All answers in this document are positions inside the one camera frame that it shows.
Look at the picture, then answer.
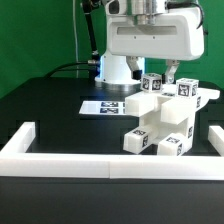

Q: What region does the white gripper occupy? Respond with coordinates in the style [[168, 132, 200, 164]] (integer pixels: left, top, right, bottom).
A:
[[105, 0, 204, 84]]

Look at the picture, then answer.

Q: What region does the small tag cube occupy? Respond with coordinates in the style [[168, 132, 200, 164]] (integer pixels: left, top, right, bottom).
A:
[[176, 78, 199, 98], [141, 73, 162, 93]]

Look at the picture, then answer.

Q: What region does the white chair back frame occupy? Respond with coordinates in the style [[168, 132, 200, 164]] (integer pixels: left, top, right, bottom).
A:
[[125, 84, 220, 125]]

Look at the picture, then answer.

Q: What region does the white chair seat part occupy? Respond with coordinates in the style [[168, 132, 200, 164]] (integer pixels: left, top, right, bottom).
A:
[[139, 111, 195, 150]]

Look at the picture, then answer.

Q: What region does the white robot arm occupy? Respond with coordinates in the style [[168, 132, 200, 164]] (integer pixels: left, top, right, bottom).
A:
[[82, 0, 204, 85]]

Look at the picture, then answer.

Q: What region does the white marker sheet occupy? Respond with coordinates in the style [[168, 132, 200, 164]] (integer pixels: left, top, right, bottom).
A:
[[79, 101, 125, 115]]

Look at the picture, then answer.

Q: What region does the white U-shaped fence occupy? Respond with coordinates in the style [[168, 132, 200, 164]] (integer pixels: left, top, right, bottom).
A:
[[0, 122, 224, 180]]

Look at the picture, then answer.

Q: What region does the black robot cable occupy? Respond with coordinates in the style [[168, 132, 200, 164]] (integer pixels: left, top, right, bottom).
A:
[[44, 13, 101, 79]]

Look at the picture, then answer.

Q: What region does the white thin cable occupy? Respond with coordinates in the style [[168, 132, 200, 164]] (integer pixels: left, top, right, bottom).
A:
[[72, 0, 81, 79]]

